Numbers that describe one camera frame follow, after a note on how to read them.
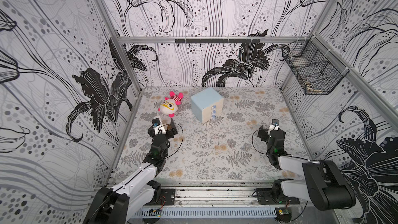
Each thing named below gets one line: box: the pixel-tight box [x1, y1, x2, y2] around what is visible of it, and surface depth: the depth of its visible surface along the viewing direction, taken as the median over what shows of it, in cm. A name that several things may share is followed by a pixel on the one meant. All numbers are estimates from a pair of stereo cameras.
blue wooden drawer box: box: [190, 87, 224, 124], surface depth 95 cm
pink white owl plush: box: [158, 90, 184, 118], surface depth 103 cm
